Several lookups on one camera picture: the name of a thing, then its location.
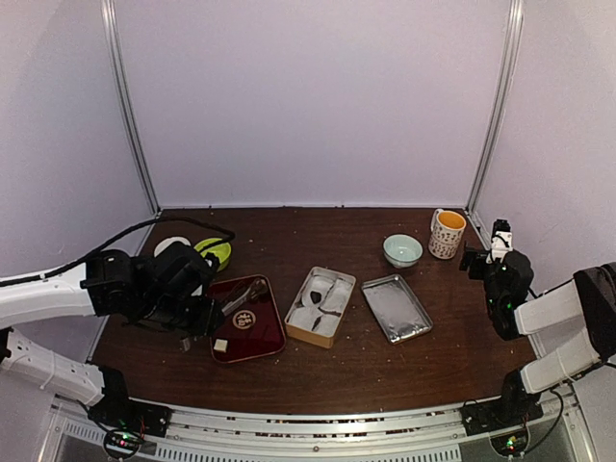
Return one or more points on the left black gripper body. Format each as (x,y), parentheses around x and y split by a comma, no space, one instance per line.
(167,310)

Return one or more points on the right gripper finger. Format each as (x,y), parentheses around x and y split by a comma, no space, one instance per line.
(468,257)
(477,273)

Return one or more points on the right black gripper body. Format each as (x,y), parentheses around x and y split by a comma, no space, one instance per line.
(493,292)

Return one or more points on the metal tongs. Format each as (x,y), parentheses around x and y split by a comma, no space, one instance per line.
(237,300)

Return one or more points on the bear printed tin lid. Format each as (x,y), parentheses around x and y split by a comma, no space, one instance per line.
(396,308)

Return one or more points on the tin box with paper cups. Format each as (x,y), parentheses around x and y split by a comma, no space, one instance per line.
(318,324)

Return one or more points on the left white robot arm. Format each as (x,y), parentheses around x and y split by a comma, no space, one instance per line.
(40,310)

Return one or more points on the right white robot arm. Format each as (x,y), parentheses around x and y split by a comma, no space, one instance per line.
(573,323)

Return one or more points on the white square chocolate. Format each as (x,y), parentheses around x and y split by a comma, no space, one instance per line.
(220,345)

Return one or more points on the patterned mug orange inside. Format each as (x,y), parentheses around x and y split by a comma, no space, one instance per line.
(446,233)

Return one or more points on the white and navy bowl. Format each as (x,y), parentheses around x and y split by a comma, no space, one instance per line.
(167,242)

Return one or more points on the pale blue ceramic bowl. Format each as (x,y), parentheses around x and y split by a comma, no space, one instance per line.
(402,251)

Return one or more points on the lime green bowl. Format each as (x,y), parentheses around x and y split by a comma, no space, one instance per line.
(209,249)

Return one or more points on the red lacquer tray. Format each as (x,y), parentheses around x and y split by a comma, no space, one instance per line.
(254,330)

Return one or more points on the left circuit board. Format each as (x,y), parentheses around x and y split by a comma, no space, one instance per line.
(119,443)

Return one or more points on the circuit board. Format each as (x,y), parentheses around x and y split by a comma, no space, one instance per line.
(119,443)
(509,445)

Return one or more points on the right circuit board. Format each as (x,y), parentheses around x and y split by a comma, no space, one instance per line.
(509,445)

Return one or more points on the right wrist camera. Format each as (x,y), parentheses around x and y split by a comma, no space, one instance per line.
(501,241)

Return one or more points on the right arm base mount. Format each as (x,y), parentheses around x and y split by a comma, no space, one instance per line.
(514,406)

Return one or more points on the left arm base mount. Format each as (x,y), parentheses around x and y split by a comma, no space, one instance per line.
(117,410)

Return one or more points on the front aluminium rail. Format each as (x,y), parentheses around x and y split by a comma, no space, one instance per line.
(427,434)

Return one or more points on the right aluminium frame post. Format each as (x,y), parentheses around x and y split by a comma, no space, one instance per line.
(509,57)

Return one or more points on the aluminium frame post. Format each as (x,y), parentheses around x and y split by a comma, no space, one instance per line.
(509,57)
(127,113)

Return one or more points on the left aluminium frame post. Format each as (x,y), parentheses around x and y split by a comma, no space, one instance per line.
(127,113)

